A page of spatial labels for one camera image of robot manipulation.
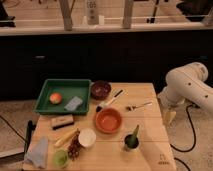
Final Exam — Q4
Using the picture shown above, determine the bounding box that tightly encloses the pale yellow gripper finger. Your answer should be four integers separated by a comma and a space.
163, 110, 176, 126

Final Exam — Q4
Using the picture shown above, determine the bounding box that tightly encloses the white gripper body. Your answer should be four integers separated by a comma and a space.
157, 94, 175, 114

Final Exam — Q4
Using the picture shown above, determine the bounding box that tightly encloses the silver fork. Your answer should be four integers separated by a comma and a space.
126, 102, 152, 111

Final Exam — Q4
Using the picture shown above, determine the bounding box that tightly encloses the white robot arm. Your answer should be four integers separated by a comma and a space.
157, 62, 213, 126

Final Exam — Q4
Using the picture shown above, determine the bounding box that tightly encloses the dark cup with green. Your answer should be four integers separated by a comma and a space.
124, 134, 139, 151

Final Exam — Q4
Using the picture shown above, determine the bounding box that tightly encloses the white paper cup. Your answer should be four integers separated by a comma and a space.
78, 129, 96, 148

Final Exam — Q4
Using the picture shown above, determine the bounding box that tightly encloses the light green cup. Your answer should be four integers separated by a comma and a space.
52, 150, 69, 168

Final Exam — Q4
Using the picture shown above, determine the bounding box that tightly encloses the orange bowl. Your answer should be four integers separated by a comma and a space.
95, 108, 122, 134

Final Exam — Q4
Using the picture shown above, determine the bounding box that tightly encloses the white black dish brush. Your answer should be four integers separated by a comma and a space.
96, 90, 123, 112

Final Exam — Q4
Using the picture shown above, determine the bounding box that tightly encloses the dark maroon bowl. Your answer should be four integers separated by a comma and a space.
91, 80, 111, 100

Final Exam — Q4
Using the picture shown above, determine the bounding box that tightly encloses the grey blue sponge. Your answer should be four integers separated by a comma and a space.
65, 96, 83, 111

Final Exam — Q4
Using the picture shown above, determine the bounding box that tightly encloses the green plastic tray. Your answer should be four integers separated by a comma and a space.
35, 79, 91, 115

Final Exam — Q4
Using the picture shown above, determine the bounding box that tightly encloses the dark grape bunch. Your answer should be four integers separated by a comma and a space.
68, 130, 81, 160

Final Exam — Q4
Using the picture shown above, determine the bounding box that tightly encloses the wooden block eraser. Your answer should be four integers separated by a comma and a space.
51, 115, 74, 130

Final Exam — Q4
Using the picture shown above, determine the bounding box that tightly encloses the orange peach fruit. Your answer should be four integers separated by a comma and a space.
49, 93, 62, 104

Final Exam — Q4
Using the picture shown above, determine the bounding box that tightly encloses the grey blue cloth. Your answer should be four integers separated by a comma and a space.
25, 137, 48, 169

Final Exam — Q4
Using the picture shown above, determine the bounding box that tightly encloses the black cable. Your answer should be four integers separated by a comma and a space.
169, 103, 201, 154

